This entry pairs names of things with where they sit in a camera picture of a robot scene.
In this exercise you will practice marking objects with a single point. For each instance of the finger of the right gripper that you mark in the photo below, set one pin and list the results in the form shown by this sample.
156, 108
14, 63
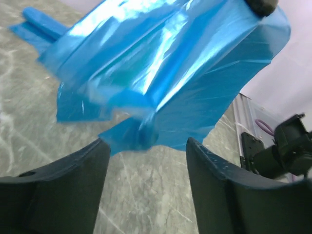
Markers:
262, 8

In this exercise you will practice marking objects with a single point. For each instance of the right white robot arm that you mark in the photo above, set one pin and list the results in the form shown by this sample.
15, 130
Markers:
275, 147

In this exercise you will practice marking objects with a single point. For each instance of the aluminium rail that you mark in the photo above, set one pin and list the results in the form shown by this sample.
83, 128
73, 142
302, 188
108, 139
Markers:
246, 111

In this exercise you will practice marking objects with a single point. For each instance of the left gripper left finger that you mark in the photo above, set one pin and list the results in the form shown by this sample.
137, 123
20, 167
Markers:
62, 197

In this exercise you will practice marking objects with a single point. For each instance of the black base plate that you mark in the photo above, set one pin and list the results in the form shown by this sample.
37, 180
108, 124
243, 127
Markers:
250, 147

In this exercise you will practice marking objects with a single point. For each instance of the blue trash bag roll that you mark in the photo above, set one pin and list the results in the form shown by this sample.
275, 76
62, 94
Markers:
39, 29

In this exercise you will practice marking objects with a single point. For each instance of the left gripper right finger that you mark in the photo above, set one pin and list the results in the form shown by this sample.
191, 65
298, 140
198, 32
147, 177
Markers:
231, 200

